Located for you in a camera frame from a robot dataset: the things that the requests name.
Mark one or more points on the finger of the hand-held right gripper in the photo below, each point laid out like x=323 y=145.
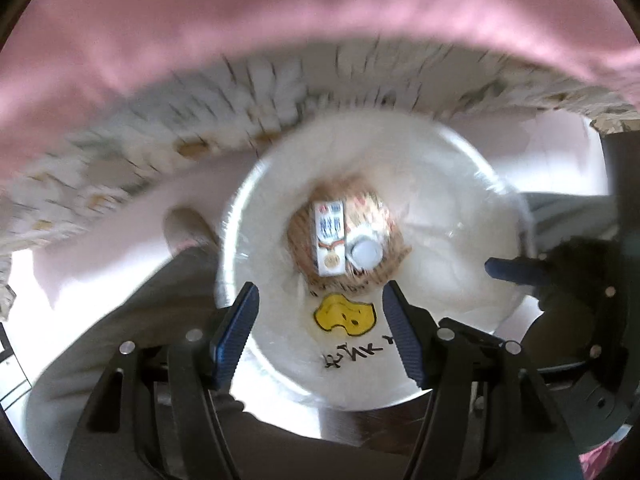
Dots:
x=510 y=270

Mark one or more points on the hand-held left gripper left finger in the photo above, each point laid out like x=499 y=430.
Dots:
x=237 y=330

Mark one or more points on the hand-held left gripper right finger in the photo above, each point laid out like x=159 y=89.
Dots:
x=400 y=325

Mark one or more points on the white plastic bag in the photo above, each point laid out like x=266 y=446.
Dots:
x=450 y=270

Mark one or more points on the white bottle cap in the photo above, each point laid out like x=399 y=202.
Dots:
x=365 y=253

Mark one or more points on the pink quilted cushion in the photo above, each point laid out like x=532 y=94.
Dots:
x=607 y=465

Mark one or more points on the brown printed wrapper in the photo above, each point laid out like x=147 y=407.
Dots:
x=300 y=240

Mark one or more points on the person's left foot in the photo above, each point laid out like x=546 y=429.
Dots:
x=187 y=227

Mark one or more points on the person's left leg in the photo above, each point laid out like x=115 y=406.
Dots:
x=125 y=300

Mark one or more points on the small white red carton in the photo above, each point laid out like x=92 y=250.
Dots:
x=329 y=230

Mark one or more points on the pink floral bed sheet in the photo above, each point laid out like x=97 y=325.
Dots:
x=250 y=10

